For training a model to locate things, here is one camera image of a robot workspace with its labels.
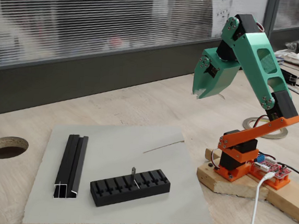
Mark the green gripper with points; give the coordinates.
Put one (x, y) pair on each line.
(222, 75)

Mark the small metal plate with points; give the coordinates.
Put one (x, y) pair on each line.
(133, 173)

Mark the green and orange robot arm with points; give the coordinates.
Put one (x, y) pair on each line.
(252, 47)

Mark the black slotted holder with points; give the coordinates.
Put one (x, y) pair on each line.
(131, 197)

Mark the grey tape roll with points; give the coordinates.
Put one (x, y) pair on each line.
(248, 123)

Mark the short black profile offcut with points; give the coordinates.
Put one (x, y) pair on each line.
(290, 78)

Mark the printed paper sheet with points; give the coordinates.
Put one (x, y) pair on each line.
(240, 4)

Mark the red controller board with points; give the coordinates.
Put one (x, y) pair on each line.
(273, 167)

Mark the wooden robot mounting base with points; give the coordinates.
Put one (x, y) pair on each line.
(231, 188)

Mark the grey painted wooden board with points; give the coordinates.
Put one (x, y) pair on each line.
(110, 140)

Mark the black aluminium profile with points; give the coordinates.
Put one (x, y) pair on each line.
(69, 162)

